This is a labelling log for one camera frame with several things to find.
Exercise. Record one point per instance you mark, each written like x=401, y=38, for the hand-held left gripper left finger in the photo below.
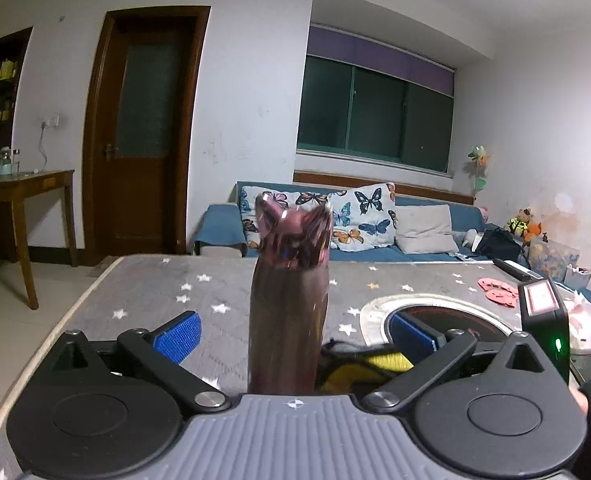
x=178, y=337

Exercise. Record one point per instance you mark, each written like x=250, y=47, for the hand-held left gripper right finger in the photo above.
x=415, y=337

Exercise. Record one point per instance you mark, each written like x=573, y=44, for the yellow grey cleaning cloth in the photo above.
x=360, y=367

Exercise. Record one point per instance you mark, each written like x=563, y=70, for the pink cat-ear thermos bottle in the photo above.
x=288, y=320

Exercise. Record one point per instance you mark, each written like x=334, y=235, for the person's right hand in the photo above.
x=580, y=400

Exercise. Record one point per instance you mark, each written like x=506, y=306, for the black round induction cooker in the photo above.
x=455, y=317

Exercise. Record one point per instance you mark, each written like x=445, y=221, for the crumpled white paper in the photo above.
x=590, y=320

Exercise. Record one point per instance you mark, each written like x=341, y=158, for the pink slippers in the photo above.
x=503, y=297

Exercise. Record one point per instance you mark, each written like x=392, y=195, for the round induction cooktop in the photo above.
x=375, y=310

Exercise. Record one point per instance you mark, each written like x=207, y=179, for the small white gift bag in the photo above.
x=579, y=276

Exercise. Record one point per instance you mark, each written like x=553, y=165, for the black remote control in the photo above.
x=515, y=267

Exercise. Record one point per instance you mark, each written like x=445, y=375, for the clear plastic toy box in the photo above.
x=555, y=260

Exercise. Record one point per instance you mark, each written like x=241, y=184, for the grey star-print table mat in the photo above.
x=140, y=285

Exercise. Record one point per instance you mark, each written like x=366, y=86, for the pink paper cutout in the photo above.
x=490, y=283

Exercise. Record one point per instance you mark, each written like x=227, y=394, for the black bag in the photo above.
x=498, y=247

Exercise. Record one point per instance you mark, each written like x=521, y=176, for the orange plush toy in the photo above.
x=534, y=232

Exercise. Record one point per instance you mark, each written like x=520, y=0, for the plush bear with yellow vest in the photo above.
x=520, y=222

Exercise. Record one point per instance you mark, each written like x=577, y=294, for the plain grey pillow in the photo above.
x=425, y=230

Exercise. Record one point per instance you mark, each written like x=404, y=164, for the blue sofa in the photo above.
x=220, y=225

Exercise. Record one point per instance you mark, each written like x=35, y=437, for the butterfly print pillow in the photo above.
x=248, y=205
x=365, y=220

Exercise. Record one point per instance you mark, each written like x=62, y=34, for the brown wooden door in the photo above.
x=140, y=200

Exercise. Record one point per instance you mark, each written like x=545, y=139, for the flower decoration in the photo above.
x=479, y=160

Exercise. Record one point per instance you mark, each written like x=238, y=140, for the wooden side table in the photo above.
x=25, y=182

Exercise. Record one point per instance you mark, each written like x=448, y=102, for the green-framed window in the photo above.
x=375, y=110

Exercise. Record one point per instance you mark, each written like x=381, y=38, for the glass jar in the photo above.
x=16, y=161

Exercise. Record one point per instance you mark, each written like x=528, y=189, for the mint glass teapot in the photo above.
x=4, y=162

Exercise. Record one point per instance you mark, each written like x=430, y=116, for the purple window blind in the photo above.
x=375, y=52

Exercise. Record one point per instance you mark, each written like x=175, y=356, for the wooden wall rail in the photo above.
x=425, y=191

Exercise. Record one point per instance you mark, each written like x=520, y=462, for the white wall socket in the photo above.
x=50, y=122

